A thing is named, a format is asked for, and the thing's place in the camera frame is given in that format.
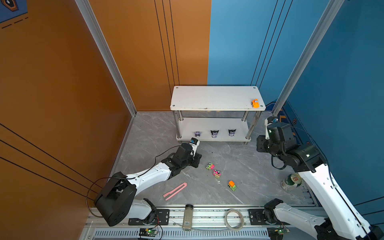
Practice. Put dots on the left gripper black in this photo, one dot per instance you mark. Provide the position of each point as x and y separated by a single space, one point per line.
197 159

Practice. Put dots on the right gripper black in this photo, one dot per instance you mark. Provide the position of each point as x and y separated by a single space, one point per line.
260 140

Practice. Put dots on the orange green toy truck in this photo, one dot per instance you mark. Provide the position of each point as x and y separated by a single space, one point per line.
232 185

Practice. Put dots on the orange toy car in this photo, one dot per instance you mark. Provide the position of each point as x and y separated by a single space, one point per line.
255 103

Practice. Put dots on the black purple robot toy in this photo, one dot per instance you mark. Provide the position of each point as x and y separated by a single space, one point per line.
232 132

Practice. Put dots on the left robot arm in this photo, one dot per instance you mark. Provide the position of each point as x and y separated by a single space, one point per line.
117 200

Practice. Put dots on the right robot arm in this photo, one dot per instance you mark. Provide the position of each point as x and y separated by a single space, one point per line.
343 221

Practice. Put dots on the white two-tier shelf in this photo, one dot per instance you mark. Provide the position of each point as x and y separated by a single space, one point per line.
216 99

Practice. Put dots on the pink plastic tongs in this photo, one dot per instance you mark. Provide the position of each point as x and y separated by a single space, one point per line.
174 192

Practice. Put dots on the tape roll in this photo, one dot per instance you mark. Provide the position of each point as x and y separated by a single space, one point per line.
291 182

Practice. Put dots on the clear plastic bottle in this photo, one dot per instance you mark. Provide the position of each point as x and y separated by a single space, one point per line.
188 218

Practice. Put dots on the left circuit board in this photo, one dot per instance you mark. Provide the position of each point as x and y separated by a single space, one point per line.
148 233

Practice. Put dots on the circuit board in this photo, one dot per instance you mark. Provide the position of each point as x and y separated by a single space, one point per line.
277 233
148 233

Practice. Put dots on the right circuit board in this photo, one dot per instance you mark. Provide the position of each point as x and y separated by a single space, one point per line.
277 233

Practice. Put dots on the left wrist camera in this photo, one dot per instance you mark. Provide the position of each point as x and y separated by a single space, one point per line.
194 143

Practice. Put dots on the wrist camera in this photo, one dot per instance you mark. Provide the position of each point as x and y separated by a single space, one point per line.
271 120
194 143

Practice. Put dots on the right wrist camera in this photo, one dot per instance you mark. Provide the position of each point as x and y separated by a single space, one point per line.
271 120

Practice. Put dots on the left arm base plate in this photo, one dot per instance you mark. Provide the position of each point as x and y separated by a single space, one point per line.
160 216

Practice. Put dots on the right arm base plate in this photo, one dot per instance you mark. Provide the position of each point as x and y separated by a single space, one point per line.
257 217

